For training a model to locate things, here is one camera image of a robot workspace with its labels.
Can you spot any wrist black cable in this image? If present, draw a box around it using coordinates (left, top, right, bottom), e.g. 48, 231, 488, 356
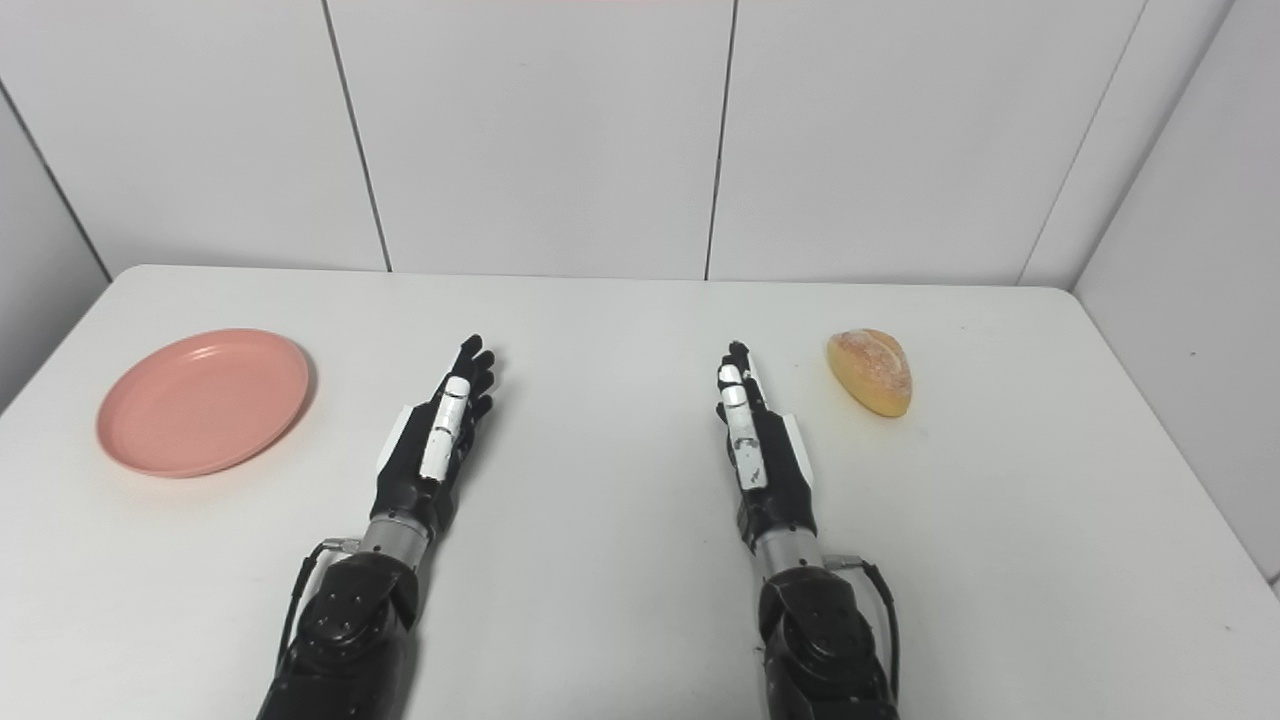
275, 538, 361, 681
826, 556, 902, 701

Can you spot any golden bread roll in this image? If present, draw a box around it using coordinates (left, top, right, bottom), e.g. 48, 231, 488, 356
826, 328, 914, 419

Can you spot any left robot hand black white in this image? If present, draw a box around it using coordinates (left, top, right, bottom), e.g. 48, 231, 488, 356
371, 335, 497, 538

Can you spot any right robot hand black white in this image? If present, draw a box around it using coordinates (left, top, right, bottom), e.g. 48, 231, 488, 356
714, 342, 818, 545

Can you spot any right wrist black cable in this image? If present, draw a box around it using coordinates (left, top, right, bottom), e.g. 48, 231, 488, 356
826, 556, 902, 701

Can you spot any pink round plate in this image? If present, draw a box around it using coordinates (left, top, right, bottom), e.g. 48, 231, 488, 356
96, 328, 312, 479

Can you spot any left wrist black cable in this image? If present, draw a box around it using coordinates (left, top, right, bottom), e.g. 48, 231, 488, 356
275, 538, 361, 681

